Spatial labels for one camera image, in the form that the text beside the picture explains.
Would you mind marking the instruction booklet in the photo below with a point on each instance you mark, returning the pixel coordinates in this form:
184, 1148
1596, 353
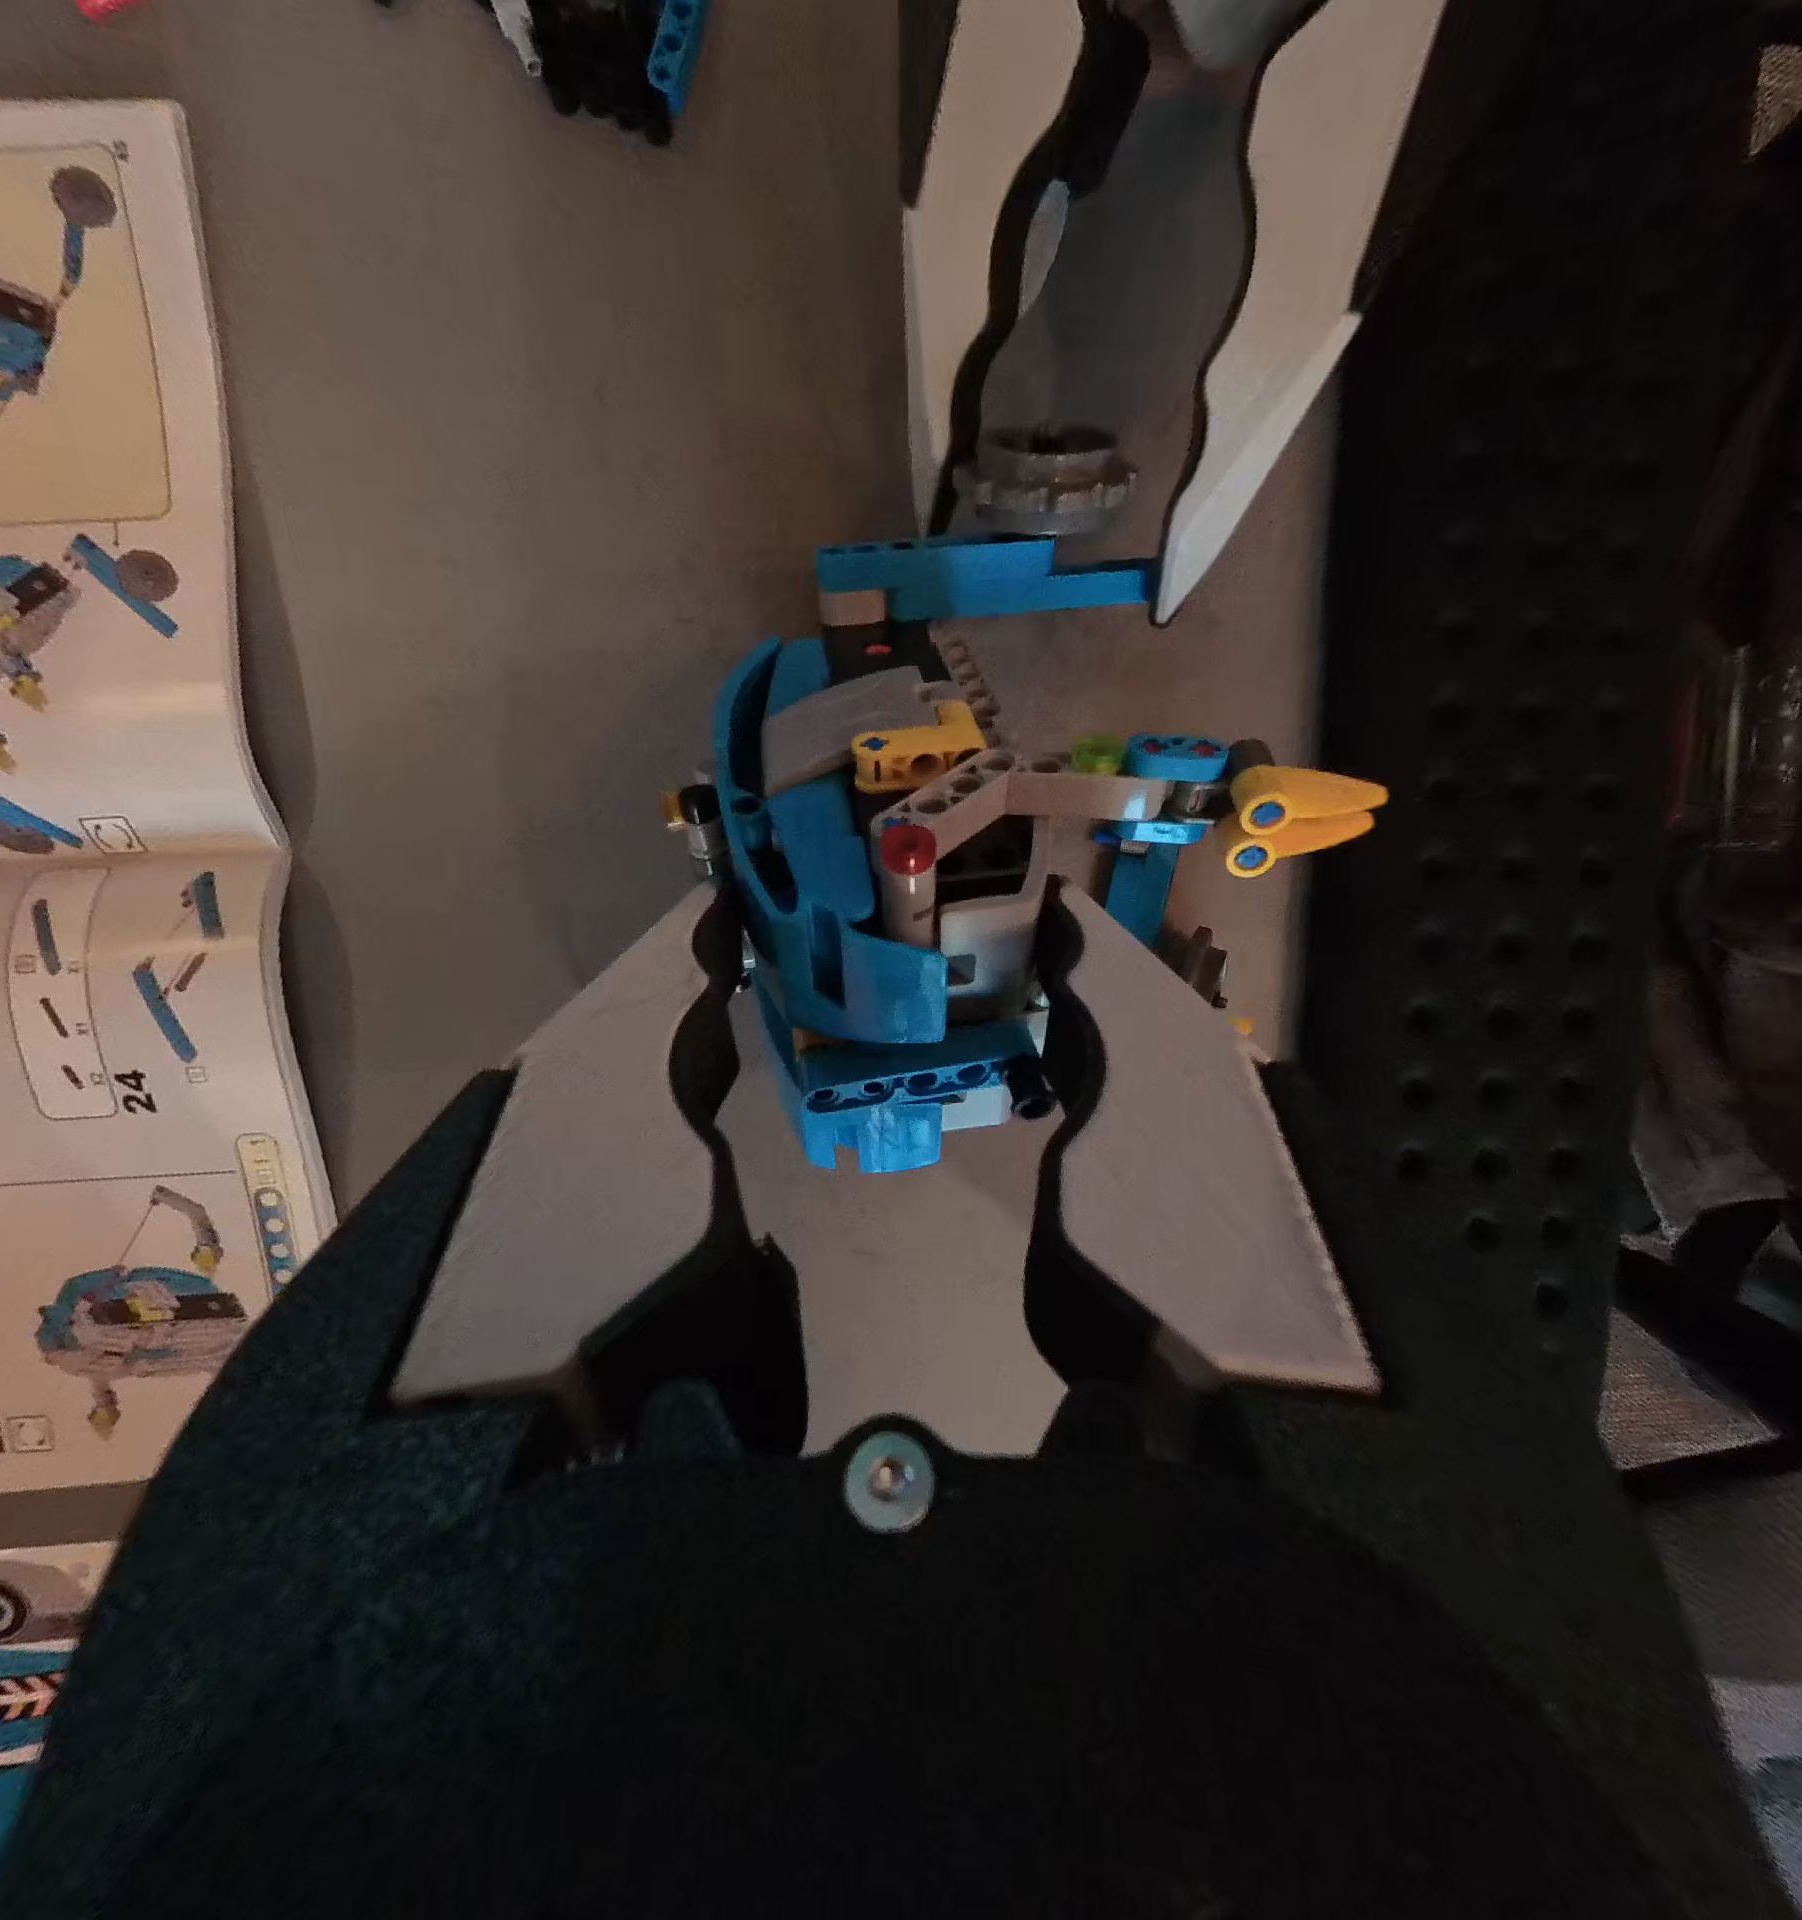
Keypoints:
103, 750

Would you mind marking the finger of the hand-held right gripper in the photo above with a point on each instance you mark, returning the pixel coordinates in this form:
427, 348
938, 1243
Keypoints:
959, 149
1322, 179

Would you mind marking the blue toy robot model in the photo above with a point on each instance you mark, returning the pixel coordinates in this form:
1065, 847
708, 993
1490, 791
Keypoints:
830, 870

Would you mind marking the pile of loose bricks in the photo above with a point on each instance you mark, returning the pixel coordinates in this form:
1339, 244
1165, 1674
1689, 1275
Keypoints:
601, 59

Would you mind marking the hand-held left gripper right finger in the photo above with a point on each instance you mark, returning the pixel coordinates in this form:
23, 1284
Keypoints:
1218, 1200

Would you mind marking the black perforated chair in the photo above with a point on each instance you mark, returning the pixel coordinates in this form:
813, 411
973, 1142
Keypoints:
1504, 750

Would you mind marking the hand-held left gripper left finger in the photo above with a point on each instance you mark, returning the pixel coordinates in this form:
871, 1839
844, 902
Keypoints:
575, 1200

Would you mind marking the blue sticker sheet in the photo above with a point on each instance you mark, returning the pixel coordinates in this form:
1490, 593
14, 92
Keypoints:
4, 1697

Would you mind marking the grey desk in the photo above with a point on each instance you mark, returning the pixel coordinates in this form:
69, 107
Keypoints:
540, 449

